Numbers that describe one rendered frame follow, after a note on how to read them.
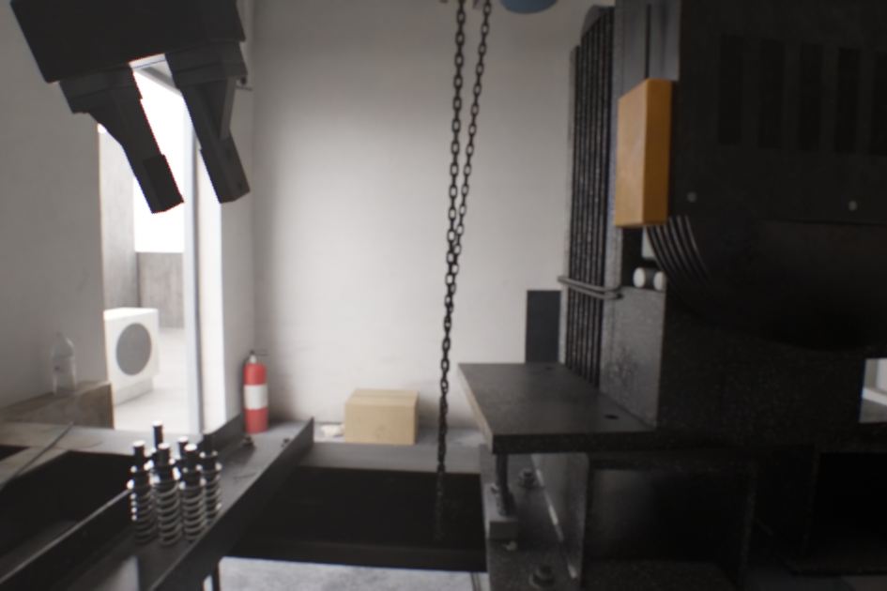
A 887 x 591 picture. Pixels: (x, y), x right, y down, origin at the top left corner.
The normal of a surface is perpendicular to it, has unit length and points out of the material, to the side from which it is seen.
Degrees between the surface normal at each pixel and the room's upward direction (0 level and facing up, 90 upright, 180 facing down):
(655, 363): 90
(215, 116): 114
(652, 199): 90
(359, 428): 90
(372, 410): 90
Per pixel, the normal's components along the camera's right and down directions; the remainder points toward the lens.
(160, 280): -0.04, 0.08
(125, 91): 0.98, -0.10
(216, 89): -0.10, 0.47
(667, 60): -1.00, -0.01
